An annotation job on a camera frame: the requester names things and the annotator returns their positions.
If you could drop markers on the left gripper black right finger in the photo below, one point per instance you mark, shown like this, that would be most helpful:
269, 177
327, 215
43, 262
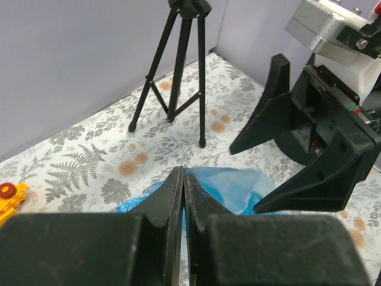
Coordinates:
227, 249

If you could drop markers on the black music stand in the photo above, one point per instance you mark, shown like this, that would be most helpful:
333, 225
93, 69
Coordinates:
188, 11

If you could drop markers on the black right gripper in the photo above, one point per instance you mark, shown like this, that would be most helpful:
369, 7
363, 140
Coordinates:
329, 125

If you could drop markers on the blue trash bag roll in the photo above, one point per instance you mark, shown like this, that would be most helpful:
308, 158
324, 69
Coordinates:
238, 190

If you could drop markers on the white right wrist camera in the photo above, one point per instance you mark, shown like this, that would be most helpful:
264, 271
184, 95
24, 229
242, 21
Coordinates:
347, 44

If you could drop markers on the floral patterned table mat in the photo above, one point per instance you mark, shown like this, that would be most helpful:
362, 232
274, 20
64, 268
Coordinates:
97, 164

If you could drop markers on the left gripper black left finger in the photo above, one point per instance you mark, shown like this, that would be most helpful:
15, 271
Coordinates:
140, 247

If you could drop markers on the yellow toy block house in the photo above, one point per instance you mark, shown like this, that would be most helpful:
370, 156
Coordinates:
12, 196

